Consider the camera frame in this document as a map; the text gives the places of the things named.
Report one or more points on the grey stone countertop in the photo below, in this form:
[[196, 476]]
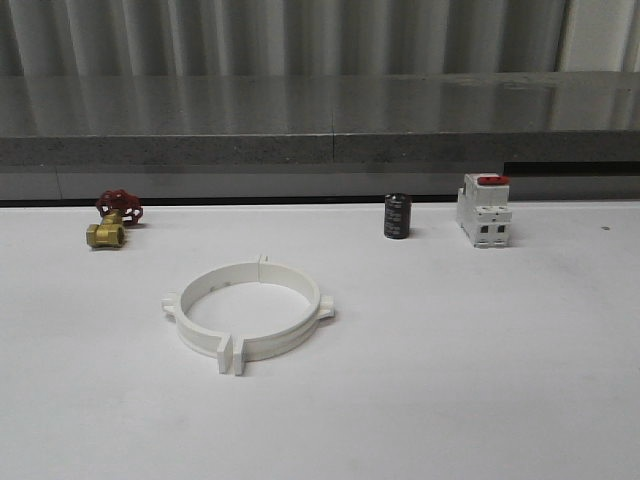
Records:
[[436, 123]]

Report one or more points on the brass valve red handle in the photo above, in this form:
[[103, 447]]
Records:
[[117, 209]]

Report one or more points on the black cylindrical capacitor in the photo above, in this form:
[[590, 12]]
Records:
[[397, 215]]

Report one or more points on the white half pipe clamp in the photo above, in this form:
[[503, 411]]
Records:
[[218, 345], [295, 325]]

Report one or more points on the white red circuit breaker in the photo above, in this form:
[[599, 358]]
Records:
[[482, 209]]

